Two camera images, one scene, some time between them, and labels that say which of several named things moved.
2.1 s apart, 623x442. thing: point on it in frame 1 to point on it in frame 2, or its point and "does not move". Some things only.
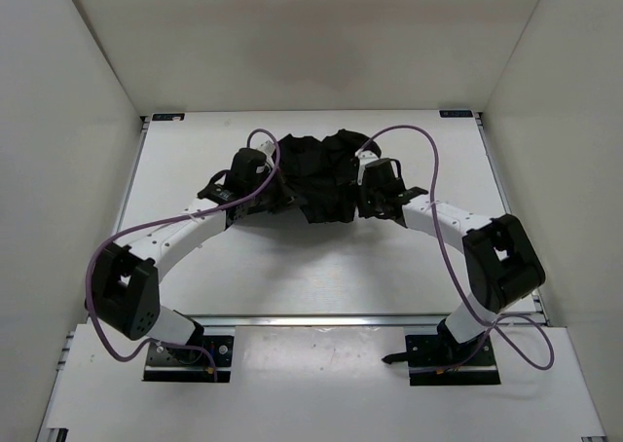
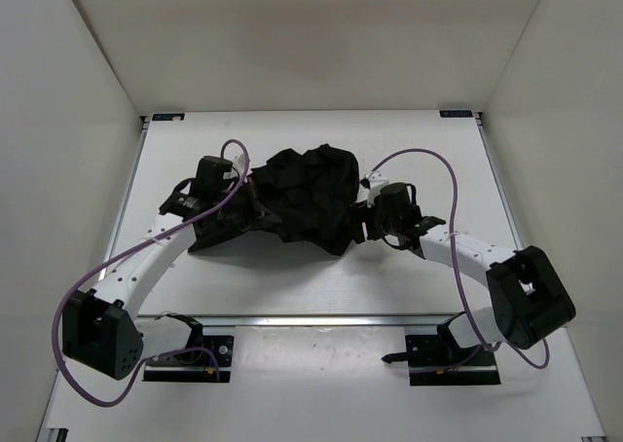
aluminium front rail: (318, 319) does not move
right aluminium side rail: (504, 202) does not move
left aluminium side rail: (145, 122) does not move
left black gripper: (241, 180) to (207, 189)
